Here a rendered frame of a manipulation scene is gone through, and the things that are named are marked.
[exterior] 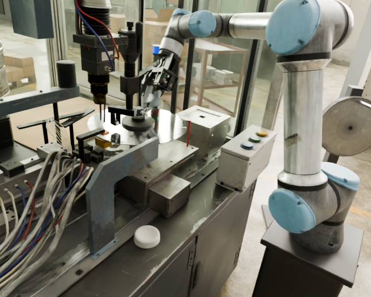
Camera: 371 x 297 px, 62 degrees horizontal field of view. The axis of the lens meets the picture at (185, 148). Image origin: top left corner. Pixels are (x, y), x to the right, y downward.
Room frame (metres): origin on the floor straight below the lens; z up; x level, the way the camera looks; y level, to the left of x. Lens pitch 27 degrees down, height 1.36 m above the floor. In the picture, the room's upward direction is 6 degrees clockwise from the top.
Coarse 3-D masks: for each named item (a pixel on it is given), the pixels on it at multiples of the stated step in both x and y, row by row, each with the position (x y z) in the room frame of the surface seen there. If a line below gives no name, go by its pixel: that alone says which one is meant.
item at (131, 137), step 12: (156, 108) 1.11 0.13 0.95; (96, 120) 0.94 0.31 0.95; (108, 120) 0.95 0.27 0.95; (156, 120) 0.99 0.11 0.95; (168, 120) 1.01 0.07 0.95; (180, 120) 1.02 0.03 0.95; (120, 132) 0.87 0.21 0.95; (132, 132) 0.88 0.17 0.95; (144, 132) 0.89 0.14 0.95; (156, 132) 0.90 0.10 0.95; (168, 132) 0.91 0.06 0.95; (180, 132) 0.92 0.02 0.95; (132, 144) 0.79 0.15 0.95
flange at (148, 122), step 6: (126, 120) 0.94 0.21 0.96; (132, 120) 0.94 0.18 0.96; (138, 120) 0.94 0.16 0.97; (144, 120) 0.95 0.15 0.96; (150, 120) 0.96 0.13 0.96; (126, 126) 0.91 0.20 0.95; (132, 126) 0.90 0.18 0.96; (138, 126) 0.91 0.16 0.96; (144, 126) 0.91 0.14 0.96; (150, 126) 0.93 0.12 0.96
